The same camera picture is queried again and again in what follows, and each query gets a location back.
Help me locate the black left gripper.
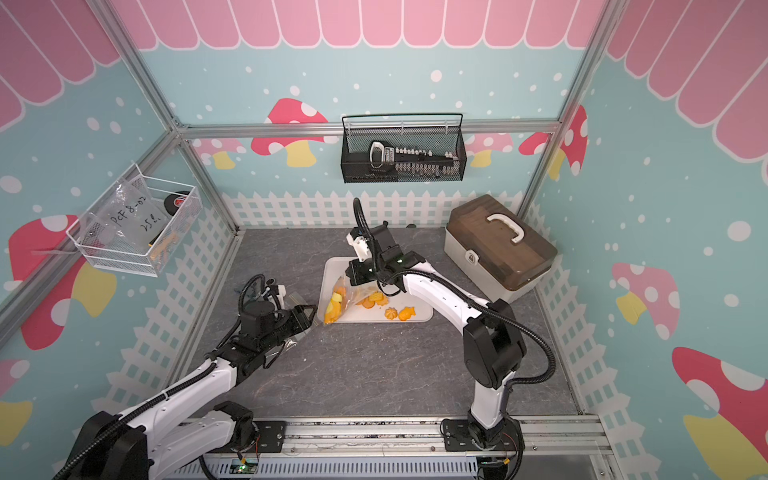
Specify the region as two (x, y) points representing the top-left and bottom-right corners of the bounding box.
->
(260, 305), (318, 353)

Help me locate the ziploc bag with yellow snack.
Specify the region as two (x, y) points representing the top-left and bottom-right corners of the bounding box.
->
(323, 275), (386, 324)

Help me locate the clear ziploc bag of cookies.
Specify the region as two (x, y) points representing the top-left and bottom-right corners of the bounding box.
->
(284, 292), (316, 350)

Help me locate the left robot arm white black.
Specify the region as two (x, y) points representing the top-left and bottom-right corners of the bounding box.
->
(55, 274), (318, 479)

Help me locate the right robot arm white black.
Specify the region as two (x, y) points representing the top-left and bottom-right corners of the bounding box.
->
(345, 197), (557, 450)

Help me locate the labelled clear plastic bag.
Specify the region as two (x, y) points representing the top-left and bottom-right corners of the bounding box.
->
(89, 175), (170, 255)

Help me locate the yellow square cracker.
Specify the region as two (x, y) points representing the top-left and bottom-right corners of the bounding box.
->
(369, 292), (386, 303)

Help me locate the white plastic tray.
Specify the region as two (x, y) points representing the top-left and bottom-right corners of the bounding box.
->
(320, 257), (434, 325)

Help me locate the orange fish shaped cookie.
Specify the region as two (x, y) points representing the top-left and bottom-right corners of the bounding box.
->
(398, 307), (416, 321)

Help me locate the socket set in basket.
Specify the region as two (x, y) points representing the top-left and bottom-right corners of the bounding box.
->
(365, 141), (463, 181)

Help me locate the white box brown lid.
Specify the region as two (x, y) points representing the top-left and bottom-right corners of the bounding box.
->
(444, 194), (557, 304)

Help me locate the black tape roll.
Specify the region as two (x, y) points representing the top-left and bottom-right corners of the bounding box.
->
(163, 191), (190, 216)

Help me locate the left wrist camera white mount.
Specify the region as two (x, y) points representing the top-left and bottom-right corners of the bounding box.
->
(264, 283), (286, 310)

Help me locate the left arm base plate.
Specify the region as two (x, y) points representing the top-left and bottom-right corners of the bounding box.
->
(233, 420), (287, 454)

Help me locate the black wire mesh basket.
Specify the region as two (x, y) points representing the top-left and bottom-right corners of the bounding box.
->
(340, 113), (467, 183)

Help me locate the white wire basket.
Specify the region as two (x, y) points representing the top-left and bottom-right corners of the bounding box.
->
(66, 164), (203, 277)

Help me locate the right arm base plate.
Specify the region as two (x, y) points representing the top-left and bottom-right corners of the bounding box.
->
(439, 418), (525, 453)

